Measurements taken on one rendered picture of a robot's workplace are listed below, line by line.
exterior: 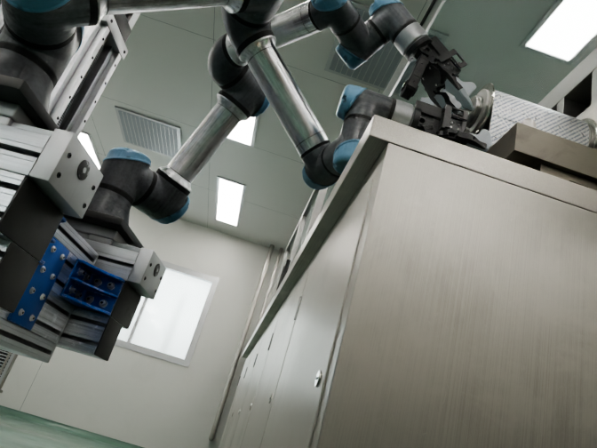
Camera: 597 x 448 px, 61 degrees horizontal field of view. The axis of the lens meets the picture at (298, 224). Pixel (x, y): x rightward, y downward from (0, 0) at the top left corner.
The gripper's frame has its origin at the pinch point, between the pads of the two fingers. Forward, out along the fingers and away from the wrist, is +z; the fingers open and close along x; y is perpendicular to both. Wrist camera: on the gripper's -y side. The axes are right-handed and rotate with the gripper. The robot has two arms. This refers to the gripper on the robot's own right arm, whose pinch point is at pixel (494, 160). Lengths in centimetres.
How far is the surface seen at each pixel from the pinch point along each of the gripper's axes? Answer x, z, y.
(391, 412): -26, -21, -59
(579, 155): -20.0, 5.4, -8.5
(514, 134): -19.6, -6.4, -8.6
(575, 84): 19, 31, 49
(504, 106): -0.3, 0.6, 14.9
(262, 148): 313, -68, 171
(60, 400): 556, -202, -81
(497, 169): -26.0, -11.9, -21.4
